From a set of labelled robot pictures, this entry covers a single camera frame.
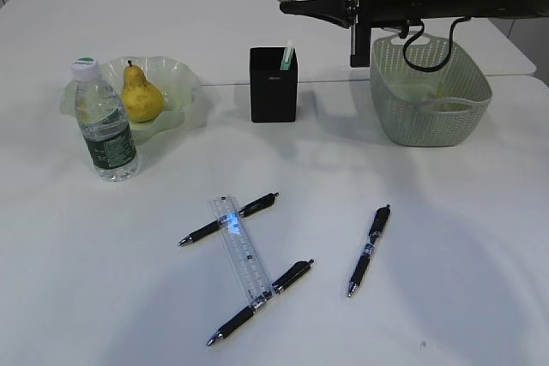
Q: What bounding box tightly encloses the black pen lower middle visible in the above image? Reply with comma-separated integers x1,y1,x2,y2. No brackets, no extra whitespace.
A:
207,259,314,346

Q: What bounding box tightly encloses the green wavy glass plate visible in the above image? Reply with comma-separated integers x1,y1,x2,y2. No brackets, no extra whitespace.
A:
58,55,202,146

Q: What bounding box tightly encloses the black pen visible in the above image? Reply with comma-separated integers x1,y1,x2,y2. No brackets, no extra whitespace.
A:
347,205,390,297
178,192,279,247
207,259,314,346

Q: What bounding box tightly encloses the mint green pen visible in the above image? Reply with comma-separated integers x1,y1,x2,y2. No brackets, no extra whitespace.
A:
280,40,295,71

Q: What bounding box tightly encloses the black pen upper left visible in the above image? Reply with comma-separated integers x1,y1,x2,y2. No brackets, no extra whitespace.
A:
178,192,279,247

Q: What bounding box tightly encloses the green woven plastic basket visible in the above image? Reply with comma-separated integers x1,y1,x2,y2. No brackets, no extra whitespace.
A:
370,36,492,147

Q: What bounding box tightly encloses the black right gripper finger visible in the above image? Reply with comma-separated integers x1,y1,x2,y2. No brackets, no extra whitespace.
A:
280,0,351,27

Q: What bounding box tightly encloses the clear plastic ruler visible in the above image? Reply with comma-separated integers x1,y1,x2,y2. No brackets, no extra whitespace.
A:
209,195,274,309

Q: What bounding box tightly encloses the black pen right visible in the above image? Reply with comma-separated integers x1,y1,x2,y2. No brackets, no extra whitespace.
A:
347,205,390,297

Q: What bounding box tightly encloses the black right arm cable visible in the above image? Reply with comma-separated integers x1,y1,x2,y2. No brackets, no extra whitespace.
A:
385,0,473,72

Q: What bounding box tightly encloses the clear plastic water bottle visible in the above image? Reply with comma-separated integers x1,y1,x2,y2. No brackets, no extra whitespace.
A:
70,57,139,182

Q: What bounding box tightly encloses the yellow white waste paper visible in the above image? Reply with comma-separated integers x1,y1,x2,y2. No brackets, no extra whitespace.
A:
419,82,469,112

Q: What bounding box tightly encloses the black square pen holder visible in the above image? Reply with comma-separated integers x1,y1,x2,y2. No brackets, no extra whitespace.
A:
249,47,299,123

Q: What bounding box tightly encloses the yellow pear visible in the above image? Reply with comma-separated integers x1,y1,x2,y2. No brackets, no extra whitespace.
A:
121,60,165,123

